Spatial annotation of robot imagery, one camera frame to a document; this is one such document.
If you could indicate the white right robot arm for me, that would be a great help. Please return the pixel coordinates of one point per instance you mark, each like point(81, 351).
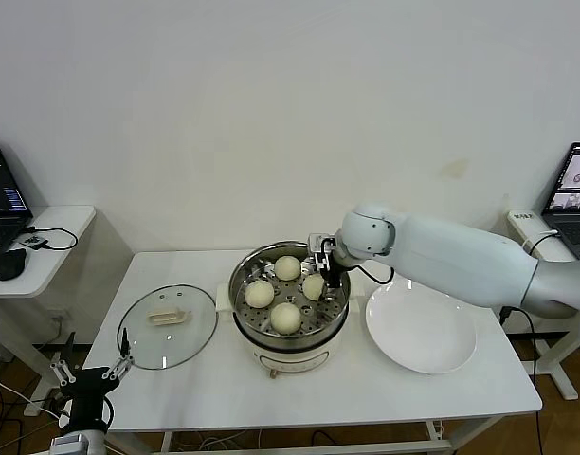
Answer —
point(460, 256)

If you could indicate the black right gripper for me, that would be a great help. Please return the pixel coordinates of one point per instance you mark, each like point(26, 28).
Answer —
point(339, 258)

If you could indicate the black computer mouse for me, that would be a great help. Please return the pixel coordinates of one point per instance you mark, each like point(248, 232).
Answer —
point(9, 265)

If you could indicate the round glass pot lid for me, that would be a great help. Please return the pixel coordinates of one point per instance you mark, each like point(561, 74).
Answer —
point(167, 341)

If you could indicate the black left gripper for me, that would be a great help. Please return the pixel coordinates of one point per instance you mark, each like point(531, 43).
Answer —
point(88, 386)

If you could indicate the black laptop with dark screen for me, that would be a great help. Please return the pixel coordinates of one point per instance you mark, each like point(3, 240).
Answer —
point(1, 189)

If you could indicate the white table frame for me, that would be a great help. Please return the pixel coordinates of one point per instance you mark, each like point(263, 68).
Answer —
point(295, 449)

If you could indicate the white wall outlet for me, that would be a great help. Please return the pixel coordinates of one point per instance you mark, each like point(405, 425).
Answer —
point(61, 316)

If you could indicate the round white plate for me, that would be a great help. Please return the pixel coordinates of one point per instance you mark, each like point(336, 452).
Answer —
point(418, 332)

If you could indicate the white steamed baozi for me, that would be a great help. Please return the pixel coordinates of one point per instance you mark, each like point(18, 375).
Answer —
point(285, 317)
point(287, 267)
point(313, 287)
point(259, 294)

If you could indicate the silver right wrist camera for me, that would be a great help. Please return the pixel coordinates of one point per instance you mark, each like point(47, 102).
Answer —
point(317, 242)

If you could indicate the stainless steel steamer basket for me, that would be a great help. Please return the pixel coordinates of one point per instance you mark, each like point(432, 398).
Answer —
point(332, 308)

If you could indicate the grey laptop with pink screen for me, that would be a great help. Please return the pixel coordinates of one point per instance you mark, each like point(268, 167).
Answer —
point(569, 227)

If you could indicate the white side table with mouse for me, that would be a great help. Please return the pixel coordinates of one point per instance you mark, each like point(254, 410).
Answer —
point(58, 265)

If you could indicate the small black usb hub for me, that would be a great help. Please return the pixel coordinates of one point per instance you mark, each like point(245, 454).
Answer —
point(35, 242)

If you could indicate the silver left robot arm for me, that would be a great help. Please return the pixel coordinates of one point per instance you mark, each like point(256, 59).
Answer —
point(77, 443)

